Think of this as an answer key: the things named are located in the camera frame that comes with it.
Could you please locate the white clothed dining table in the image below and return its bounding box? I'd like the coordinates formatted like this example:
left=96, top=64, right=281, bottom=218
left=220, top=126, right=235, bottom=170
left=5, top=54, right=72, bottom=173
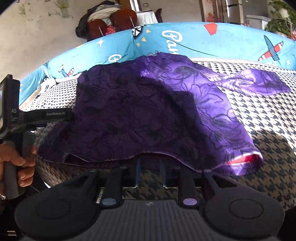
left=137, top=11, right=158, bottom=25

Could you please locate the purple floral red-lined garment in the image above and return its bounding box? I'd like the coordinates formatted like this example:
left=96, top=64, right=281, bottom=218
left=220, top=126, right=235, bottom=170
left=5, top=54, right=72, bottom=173
left=38, top=53, right=290, bottom=176

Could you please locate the silver refrigerator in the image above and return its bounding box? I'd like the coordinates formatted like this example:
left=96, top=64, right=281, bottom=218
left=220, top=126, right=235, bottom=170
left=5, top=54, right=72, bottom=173
left=226, top=0, right=244, bottom=25

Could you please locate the brown wooden chair right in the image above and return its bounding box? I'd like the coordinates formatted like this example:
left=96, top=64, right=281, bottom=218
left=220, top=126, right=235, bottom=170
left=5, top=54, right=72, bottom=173
left=110, top=9, right=137, bottom=32

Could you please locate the brown wooden chair left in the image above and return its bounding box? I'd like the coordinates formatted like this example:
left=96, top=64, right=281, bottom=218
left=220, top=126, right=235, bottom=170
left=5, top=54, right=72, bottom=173
left=87, top=19, right=107, bottom=42

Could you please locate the white chest freezer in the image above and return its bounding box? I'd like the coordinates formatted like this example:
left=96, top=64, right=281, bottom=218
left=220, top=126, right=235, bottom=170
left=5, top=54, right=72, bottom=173
left=246, top=15, right=271, bottom=30

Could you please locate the green potted plant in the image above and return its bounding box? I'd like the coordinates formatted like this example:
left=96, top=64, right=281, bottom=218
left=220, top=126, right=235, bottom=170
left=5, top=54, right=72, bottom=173
left=264, top=1, right=295, bottom=41

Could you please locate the brown wooden chair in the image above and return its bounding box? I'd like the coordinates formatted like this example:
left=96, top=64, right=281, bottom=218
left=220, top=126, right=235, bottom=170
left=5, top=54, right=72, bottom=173
left=87, top=19, right=107, bottom=42
left=110, top=9, right=137, bottom=32

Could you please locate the dark wooden chair behind table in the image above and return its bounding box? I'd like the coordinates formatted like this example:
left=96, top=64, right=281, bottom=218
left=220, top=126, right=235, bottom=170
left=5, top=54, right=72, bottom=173
left=155, top=9, right=163, bottom=23

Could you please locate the houndstooth sofa seat cover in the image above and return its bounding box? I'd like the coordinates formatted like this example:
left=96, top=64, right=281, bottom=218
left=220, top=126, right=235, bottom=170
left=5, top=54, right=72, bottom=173
left=20, top=58, right=295, bottom=211

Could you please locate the blue cartoon print sofa backrest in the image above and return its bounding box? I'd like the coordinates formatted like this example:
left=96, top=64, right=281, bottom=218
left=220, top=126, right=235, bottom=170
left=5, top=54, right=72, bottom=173
left=19, top=22, right=295, bottom=103

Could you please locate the person's left hand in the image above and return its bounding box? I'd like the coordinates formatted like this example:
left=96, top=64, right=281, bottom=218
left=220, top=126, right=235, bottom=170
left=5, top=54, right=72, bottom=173
left=1, top=144, right=37, bottom=197

